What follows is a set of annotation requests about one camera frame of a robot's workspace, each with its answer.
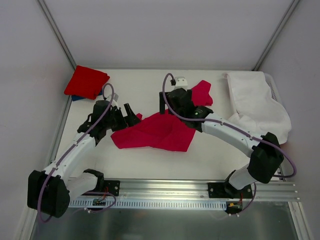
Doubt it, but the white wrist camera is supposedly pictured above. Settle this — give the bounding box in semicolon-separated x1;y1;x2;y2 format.
111;93;119;106
174;76;188;91

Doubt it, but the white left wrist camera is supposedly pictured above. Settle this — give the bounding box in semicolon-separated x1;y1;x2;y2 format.
111;93;119;106

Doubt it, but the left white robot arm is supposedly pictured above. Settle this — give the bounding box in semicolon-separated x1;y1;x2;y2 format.
27;100;141;218

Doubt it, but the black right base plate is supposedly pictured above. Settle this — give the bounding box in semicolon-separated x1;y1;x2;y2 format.
207;182;253;199

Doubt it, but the white slotted cable duct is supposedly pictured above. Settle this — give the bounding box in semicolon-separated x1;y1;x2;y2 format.
69;197;227;211

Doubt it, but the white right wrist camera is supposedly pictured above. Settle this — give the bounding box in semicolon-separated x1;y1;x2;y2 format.
174;76;188;91

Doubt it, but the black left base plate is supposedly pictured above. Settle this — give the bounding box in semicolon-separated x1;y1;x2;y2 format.
102;179;121;197

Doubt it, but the aluminium mounting rail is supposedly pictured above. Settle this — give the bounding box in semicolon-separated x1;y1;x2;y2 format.
69;178;301;202

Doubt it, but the white perforated plastic basket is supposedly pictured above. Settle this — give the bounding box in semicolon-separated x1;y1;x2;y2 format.
264;73;283;105

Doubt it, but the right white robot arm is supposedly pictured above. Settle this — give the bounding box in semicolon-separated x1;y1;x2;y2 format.
159;88;284;198

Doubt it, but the folded red t shirt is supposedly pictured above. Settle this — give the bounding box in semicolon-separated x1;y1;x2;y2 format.
64;65;110;100

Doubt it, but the white t shirt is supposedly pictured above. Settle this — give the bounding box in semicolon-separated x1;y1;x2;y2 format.
223;71;292;145

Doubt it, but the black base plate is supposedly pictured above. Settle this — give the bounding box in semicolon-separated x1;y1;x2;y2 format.
207;182;253;199
102;179;121;197

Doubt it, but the folded blue t shirt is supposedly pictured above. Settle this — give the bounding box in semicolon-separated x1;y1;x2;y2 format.
71;90;103;102

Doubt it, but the crimson pink t shirt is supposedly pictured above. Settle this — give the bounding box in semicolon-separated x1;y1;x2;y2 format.
110;79;214;153

